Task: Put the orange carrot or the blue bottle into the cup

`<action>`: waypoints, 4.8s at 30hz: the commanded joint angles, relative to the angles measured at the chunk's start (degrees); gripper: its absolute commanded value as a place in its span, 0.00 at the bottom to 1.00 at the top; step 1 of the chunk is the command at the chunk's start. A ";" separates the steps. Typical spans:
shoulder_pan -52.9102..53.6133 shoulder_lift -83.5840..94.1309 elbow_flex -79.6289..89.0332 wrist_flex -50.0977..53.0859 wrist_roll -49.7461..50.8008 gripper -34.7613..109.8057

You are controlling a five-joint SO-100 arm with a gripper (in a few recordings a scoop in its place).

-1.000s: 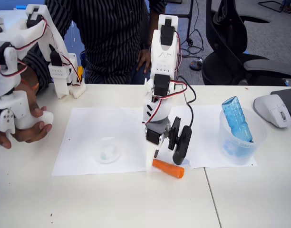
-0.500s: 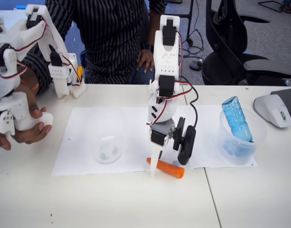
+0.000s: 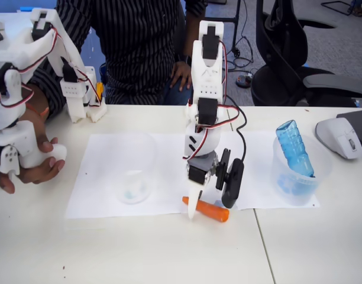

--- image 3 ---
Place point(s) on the grey gripper black servo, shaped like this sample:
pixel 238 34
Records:
pixel 197 175

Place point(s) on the orange carrot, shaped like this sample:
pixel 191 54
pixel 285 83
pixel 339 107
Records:
pixel 212 210

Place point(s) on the white leader arm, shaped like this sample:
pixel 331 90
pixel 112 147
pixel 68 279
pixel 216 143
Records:
pixel 9 85

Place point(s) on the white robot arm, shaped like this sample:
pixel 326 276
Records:
pixel 207 80

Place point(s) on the person's right forearm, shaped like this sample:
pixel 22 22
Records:
pixel 36 99

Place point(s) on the person's left forearm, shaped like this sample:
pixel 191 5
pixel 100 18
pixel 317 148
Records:
pixel 188 35

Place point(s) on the blue plastic bottle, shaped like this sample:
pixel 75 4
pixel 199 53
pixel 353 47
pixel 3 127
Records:
pixel 293 148

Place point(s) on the person's left hand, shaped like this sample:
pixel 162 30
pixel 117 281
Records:
pixel 181 75

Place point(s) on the person's right hand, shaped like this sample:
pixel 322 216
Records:
pixel 36 176

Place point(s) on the empty-looking clear plastic cup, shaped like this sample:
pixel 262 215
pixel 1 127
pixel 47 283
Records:
pixel 133 193

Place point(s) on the clear plastic cup blue bottom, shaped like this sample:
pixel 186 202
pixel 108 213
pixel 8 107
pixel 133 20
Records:
pixel 299 192

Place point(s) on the white paper green leaf logo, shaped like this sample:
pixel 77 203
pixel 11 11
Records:
pixel 95 177

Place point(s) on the orange black floor device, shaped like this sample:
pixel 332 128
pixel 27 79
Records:
pixel 243 80

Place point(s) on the yellow clamp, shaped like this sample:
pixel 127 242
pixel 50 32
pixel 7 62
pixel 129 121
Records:
pixel 100 91

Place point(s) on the white computer mouse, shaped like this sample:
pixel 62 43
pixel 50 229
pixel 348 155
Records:
pixel 334 133

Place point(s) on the person in striped shirt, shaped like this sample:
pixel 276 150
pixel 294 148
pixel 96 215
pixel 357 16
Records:
pixel 133 44

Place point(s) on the black office chair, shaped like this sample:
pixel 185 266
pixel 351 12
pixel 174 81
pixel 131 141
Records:
pixel 275 44

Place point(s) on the black webcam with mount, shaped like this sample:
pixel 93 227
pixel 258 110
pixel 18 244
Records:
pixel 232 183

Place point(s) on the black metal stand frame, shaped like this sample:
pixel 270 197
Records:
pixel 236 29

